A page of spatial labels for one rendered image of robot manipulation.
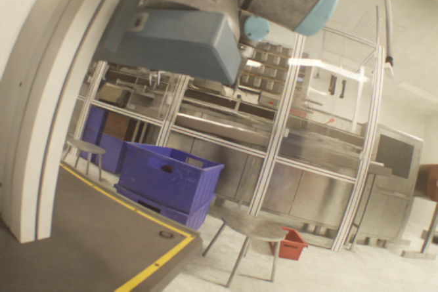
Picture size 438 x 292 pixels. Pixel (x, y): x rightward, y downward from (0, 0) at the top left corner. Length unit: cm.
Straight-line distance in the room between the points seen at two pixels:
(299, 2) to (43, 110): 46
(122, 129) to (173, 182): 122
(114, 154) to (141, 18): 184
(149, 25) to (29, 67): 20
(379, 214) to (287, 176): 101
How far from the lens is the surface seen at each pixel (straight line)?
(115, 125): 216
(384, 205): 238
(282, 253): 143
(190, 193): 96
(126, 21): 39
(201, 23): 32
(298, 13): 48
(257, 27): 77
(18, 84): 40
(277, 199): 202
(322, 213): 213
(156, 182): 101
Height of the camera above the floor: 54
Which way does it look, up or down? 4 degrees up
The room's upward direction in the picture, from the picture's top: 17 degrees clockwise
